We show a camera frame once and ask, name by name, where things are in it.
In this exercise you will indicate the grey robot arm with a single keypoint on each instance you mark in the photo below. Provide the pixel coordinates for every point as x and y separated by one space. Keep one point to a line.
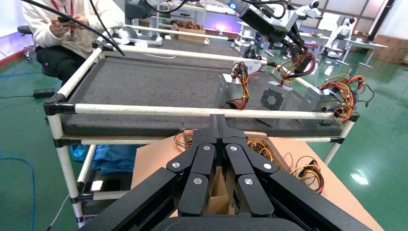
137 9

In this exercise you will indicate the white printed card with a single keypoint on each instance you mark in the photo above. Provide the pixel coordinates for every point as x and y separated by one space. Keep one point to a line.
254 67

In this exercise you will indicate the black power adapter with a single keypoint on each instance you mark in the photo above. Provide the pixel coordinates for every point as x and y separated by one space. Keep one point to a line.
44 93

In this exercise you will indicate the black stool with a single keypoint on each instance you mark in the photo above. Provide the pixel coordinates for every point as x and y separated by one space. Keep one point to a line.
25 29

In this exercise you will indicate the black phone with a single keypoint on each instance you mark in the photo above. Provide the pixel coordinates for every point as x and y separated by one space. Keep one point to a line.
63 19

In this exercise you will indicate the white work table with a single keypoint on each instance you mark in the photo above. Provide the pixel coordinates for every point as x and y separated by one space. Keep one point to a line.
366 43

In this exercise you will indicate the grey foam mat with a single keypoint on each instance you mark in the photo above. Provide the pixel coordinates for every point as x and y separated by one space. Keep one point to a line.
143 86

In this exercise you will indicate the person's left hand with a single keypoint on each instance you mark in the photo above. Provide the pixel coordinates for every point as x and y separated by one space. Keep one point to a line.
80 22

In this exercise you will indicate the cardboard grid divider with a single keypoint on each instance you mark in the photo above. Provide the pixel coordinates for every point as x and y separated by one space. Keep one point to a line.
220 204

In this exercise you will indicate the brown cardboard box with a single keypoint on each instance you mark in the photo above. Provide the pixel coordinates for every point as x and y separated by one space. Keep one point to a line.
153 159

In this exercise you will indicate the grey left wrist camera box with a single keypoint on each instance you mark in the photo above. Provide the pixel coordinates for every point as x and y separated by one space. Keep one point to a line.
288 20

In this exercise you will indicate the person in white sweater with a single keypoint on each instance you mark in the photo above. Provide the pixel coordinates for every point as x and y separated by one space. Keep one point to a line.
41 35

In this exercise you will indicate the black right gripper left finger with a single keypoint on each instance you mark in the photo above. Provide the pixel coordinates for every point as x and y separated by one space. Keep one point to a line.
194 185

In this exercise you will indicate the white humanoid robot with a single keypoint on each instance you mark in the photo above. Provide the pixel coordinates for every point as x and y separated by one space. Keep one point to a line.
342 32
310 9

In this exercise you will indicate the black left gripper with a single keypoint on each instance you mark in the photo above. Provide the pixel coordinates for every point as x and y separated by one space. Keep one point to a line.
261 22

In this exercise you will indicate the blue plastic bag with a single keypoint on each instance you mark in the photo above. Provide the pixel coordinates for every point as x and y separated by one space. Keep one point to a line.
108 157

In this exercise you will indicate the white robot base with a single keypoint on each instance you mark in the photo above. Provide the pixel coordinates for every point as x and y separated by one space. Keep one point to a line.
143 38

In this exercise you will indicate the person's right hand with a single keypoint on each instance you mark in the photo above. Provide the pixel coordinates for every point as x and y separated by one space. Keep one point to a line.
60 29

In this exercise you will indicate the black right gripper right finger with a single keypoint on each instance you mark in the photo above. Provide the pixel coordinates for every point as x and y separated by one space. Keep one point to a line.
255 191

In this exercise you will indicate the white pipe cart frame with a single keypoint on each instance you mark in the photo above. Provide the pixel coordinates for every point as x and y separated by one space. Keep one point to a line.
159 111

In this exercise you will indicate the stacked cardboard boxes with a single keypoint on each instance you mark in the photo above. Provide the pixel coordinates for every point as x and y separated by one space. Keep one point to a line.
392 47

